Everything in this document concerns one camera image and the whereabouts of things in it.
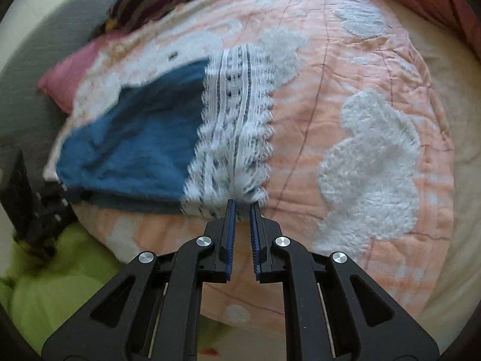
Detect white bed sheet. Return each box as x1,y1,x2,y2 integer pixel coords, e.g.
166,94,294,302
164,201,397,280
387,0,481,347

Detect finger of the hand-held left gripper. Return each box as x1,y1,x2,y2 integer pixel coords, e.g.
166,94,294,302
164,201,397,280
35,182,81,241

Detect red rolled quilt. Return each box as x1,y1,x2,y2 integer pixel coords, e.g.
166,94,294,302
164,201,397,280
338,0,481,64

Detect green clothing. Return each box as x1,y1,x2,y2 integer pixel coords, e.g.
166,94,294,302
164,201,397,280
0,222,234,361

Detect peach blanket, white fleece print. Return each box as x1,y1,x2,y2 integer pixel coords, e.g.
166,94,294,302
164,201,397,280
43,0,455,332

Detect pink quilt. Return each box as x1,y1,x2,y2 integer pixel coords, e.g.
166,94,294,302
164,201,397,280
38,32,124,115

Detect grey quilted headboard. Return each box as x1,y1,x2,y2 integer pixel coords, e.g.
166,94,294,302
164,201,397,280
0,0,124,181

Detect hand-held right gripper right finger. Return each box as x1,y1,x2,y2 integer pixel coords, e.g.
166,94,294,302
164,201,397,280
249,202,440,361

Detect blue denim pants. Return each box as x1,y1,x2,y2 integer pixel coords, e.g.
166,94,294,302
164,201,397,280
56,45,275,217

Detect purple striped pillow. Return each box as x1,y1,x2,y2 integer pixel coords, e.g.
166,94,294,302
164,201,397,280
105,0,234,32

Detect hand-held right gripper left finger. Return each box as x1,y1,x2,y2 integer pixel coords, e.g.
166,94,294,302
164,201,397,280
41,199,237,361

